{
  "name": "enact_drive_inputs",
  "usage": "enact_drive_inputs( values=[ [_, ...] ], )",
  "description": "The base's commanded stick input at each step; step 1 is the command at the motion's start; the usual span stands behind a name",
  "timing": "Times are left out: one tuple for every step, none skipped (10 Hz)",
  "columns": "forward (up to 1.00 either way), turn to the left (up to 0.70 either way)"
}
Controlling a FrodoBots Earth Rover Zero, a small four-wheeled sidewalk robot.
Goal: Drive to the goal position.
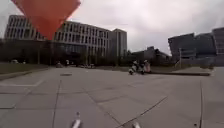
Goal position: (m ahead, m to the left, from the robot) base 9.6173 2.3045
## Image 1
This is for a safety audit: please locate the manhole cover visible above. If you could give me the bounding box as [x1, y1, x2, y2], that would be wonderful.
[59, 72, 73, 77]

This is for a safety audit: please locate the grass strip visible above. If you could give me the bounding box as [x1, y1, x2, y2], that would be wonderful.
[0, 63, 49, 76]

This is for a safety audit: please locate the robot's own part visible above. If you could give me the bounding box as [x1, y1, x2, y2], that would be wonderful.
[71, 112, 83, 128]
[131, 121, 142, 128]

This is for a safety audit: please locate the orange flag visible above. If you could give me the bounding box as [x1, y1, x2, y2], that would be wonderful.
[10, 0, 82, 41]

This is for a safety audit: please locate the low concrete kerb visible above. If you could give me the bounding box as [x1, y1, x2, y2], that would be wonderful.
[150, 70, 212, 77]

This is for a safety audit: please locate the dark stepped building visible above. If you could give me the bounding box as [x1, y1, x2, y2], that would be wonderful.
[167, 26, 224, 67]

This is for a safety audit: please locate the low dark building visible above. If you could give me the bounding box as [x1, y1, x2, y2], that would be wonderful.
[130, 45, 172, 66]

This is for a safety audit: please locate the group of people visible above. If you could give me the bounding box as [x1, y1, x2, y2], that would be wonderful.
[128, 59, 152, 76]

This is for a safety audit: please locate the row of trees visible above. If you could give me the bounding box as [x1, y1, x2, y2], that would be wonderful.
[0, 38, 111, 66]

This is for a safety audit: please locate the large grey glass-fronted building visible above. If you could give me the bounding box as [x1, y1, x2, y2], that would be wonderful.
[3, 14, 128, 66]

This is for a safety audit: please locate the grey concrete slab pavement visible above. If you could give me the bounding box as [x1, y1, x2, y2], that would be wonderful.
[0, 66, 224, 128]

